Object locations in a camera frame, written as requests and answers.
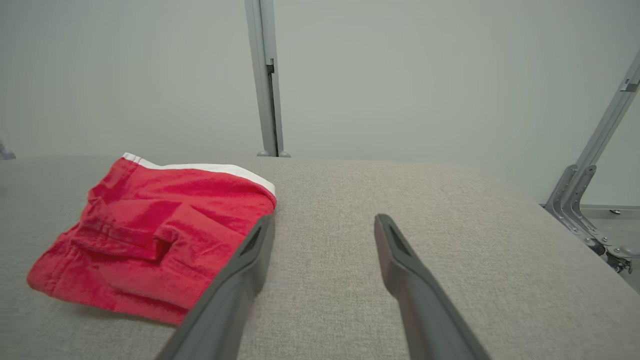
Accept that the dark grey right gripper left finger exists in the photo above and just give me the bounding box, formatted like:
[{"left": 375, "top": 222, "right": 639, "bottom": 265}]
[{"left": 154, "top": 214, "right": 276, "bottom": 360}]

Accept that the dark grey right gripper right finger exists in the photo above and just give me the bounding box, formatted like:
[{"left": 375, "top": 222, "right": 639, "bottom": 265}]
[{"left": 373, "top": 213, "right": 494, "bottom": 360}]

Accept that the red and white sports jersey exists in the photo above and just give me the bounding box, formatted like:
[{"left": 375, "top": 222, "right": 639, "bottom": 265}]
[{"left": 26, "top": 152, "right": 278, "bottom": 327}]

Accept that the grey partition panel post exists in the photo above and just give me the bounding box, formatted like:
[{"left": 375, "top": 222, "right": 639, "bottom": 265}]
[
  {"left": 243, "top": 0, "right": 277, "bottom": 158},
  {"left": 261, "top": 0, "right": 292, "bottom": 159}
]

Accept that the grey metal folding leg frame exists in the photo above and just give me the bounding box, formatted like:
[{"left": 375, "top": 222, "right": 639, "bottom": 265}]
[{"left": 543, "top": 47, "right": 640, "bottom": 274}]

